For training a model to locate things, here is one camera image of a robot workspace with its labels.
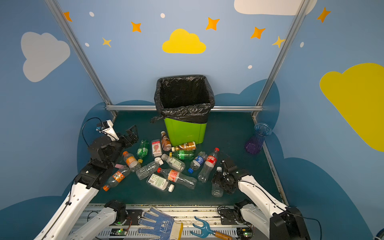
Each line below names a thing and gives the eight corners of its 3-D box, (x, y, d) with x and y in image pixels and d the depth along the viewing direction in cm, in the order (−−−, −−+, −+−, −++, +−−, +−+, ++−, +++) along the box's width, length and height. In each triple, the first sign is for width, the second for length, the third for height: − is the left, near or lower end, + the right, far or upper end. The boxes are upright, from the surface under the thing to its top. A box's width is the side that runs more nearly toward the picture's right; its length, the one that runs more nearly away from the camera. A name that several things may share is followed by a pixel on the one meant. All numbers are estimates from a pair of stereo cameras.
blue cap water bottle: (185, 170, 91) (185, 167, 88) (200, 152, 99) (201, 149, 96) (193, 176, 88) (194, 173, 86) (208, 157, 97) (209, 154, 94)
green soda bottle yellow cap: (169, 159, 94) (168, 157, 93) (170, 151, 98) (169, 149, 96) (194, 159, 95) (194, 158, 93) (194, 151, 99) (194, 149, 97)
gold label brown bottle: (172, 152, 98) (171, 149, 95) (172, 145, 101) (171, 142, 98) (196, 150, 99) (196, 147, 96) (195, 143, 102) (195, 141, 100)
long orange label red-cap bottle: (156, 176, 89) (154, 173, 85) (161, 167, 93) (160, 164, 89) (194, 191, 83) (194, 189, 80) (198, 181, 87) (198, 179, 84)
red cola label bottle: (196, 179, 86) (196, 178, 84) (212, 147, 100) (213, 145, 98) (206, 184, 84) (206, 183, 82) (221, 151, 99) (222, 149, 97)
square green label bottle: (144, 183, 85) (143, 181, 84) (151, 172, 89) (150, 171, 88) (171, 195, 81) (170, 194, 79) (176, 184, 85) (176, 182, 83)
